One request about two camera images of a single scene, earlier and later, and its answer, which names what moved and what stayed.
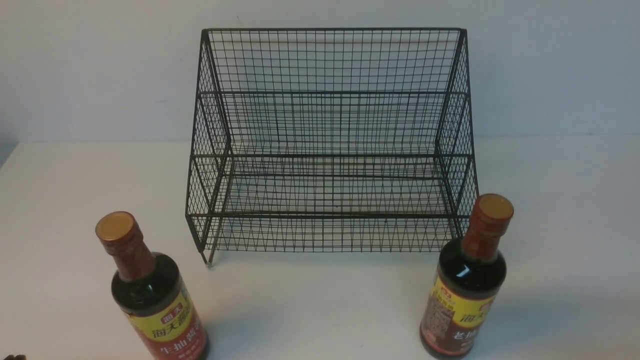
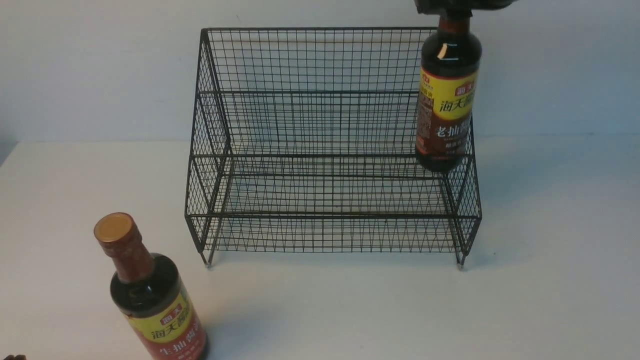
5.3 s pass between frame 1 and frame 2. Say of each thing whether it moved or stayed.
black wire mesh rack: stayed
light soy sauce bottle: stayed
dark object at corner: stayed
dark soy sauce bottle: moved
